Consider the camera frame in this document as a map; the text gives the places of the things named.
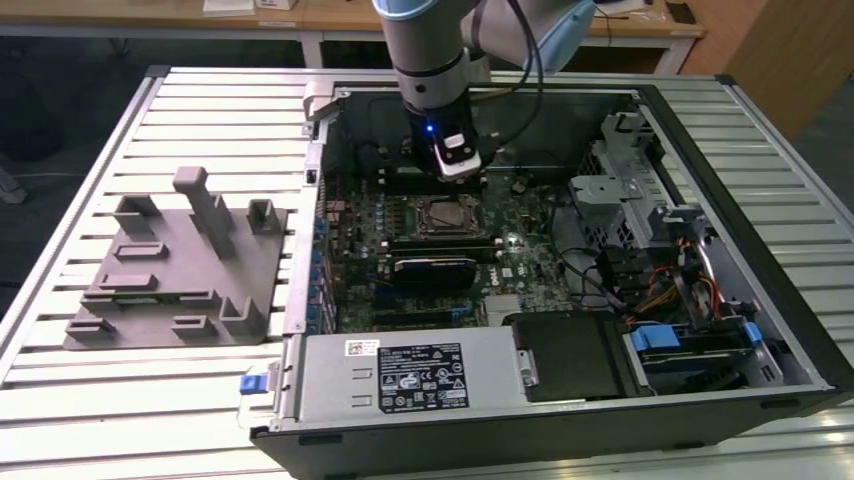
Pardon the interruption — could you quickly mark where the silver power supply unit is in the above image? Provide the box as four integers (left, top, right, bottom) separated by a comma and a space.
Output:
292, 332, 539, 424

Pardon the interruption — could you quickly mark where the black open PC case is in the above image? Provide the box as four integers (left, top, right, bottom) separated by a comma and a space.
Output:
250, 74, 854, 480

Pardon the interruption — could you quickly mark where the white paper box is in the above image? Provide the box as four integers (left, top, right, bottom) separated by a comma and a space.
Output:
203, 0, 256, 16

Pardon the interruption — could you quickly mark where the black disk drive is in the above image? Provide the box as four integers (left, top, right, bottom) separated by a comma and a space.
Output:
639, 349, 750, 392

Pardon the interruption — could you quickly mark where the green motherboard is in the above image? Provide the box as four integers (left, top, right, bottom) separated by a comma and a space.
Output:
319, 172, 602, 334

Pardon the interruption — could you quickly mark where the grey plastic parts rack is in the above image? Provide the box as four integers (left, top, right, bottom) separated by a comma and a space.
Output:
63, 165, 292, 351

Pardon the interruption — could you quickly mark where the black graphics card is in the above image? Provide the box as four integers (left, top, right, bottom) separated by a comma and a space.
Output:
390, 257, 479, 294

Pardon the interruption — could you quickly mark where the CPU socket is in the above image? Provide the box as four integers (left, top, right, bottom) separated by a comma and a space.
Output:
412, 193, 486, 239

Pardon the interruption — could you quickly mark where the blue disk carrier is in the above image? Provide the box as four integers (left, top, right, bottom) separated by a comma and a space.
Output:
630, 324, 682, 357

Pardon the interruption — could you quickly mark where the wooden cabinet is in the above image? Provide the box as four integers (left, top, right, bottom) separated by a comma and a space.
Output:
679, 0, 854, 146

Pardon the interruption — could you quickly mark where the small silver heat sink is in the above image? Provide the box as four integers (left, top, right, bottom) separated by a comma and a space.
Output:
483, 294, 526, 319

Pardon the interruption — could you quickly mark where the grey metal floor foot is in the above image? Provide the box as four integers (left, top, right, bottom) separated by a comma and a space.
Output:
0, 164, 29, 204

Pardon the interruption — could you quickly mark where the coloured wire bundle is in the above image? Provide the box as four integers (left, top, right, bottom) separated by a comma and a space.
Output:
623, 264, 726, 324

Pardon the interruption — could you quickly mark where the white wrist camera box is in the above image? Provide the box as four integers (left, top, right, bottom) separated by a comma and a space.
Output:
432, 132, 484, 181

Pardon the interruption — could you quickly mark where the black camera cable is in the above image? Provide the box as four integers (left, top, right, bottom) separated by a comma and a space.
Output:
490, 0, 546, 154

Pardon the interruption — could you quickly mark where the grey metal drive cage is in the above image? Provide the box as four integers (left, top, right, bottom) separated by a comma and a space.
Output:
566, 112, 719, 251

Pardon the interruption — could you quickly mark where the black RAM slot bank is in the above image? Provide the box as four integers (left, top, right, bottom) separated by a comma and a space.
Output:
384, 237, 500, 265
375, 166, 487, 197

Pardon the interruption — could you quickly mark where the grey case handle bracket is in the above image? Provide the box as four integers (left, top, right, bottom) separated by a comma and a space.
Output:
302, 82, 342, 124

